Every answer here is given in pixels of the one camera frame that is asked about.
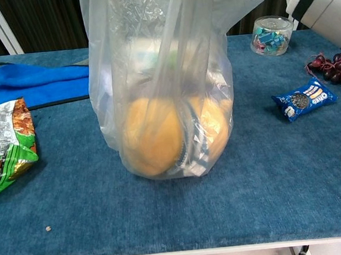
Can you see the clear jar of binder clips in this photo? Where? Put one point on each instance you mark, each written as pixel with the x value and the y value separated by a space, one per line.
pixel 271 39

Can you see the green snack chip bag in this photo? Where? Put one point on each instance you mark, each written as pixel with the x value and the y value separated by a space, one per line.
pixel 1 142

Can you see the translucent plastic shopping bag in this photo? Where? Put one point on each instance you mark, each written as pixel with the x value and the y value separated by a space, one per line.
pixel 158 60

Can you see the blue Oreo cookie pack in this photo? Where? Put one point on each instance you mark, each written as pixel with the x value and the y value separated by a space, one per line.
pixel 304 99

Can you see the small beige crumb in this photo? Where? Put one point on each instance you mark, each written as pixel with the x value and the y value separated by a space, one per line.
pixel 48 228

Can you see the white metal frame post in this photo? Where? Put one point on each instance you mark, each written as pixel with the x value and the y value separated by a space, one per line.
pixel 2 27

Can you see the large round orange bun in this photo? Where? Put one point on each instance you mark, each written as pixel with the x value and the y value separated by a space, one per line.
pixel 151 135

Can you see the blue white striped packet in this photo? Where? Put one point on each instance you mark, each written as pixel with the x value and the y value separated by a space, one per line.
pixel 199 151

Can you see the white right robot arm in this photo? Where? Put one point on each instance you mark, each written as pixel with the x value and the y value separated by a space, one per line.
pixel 324 3

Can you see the blue carpet table cover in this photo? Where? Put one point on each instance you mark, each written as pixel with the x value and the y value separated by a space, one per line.
pixel 177 210

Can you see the white box inside bag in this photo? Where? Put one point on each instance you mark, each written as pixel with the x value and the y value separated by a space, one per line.
pixel 146 56

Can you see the bunch of dark red grapes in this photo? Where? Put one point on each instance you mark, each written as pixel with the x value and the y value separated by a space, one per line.
pixel 337 74

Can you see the blue towel with black trim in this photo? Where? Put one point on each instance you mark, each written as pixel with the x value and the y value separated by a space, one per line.
pixel 35 82

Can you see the smaller round orange bun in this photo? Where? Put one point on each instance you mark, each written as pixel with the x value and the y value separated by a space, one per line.
pixel 216 123

